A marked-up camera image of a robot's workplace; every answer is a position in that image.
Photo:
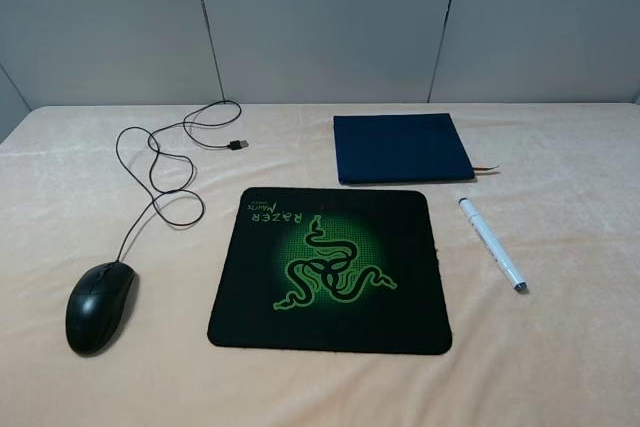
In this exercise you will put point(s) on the white marker pen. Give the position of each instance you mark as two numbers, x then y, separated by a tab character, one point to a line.
493	245

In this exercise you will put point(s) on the dark blue notebook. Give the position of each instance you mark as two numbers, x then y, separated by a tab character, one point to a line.
395	149

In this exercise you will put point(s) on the black computer mouse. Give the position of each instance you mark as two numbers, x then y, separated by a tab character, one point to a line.
95	306

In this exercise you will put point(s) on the black green razer mousepad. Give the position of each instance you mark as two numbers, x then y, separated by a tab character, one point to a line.
341	270

